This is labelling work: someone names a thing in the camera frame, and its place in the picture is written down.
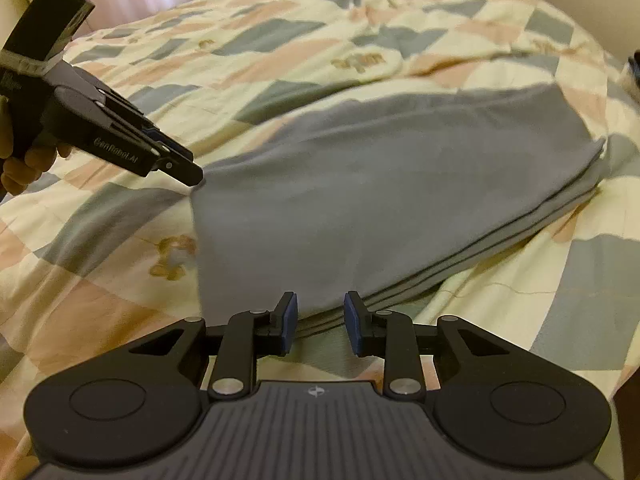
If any grey lavender garment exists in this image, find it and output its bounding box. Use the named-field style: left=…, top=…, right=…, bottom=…
left=191, top=84, right=606, bottom=330

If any person's left hand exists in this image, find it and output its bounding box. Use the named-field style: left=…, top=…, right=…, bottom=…
left=1, top=96, right=73, bottom=196

